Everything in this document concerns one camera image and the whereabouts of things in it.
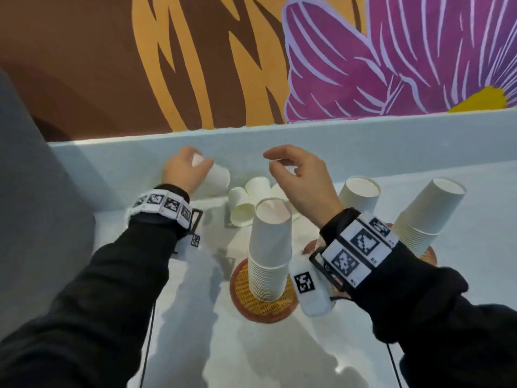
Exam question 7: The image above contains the person's right hand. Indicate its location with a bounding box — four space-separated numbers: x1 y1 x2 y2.
263 144 344 230

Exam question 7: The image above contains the person's left hand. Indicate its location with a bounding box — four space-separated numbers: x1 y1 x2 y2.
162 145 215 195

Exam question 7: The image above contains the nested stack of paper cups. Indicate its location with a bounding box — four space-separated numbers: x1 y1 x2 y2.
392 178 466 257
247 197 292 303
338 176 381 214

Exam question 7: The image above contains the round woven coaster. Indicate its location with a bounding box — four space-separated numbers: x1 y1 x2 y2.
386 223 438 266
229 258 299 324
303 237 352 300

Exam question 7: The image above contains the person's right forearm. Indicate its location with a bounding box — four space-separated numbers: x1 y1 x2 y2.
319 207 517 388

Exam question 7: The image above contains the person's left forearm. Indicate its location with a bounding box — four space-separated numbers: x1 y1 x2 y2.
0 183 191 388

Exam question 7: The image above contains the white marker wristband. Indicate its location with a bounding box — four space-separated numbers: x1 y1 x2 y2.
309 211 400 294
127 189 204 235

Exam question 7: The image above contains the grey sofa cushion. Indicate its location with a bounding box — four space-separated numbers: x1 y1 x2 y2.
0 68 96 340

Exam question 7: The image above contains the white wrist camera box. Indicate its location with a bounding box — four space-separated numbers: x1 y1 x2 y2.
289 254 336 318
173 232 201 261

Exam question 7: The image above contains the black cable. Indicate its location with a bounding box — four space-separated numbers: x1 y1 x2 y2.
139 301 156 388
386 343 403 388

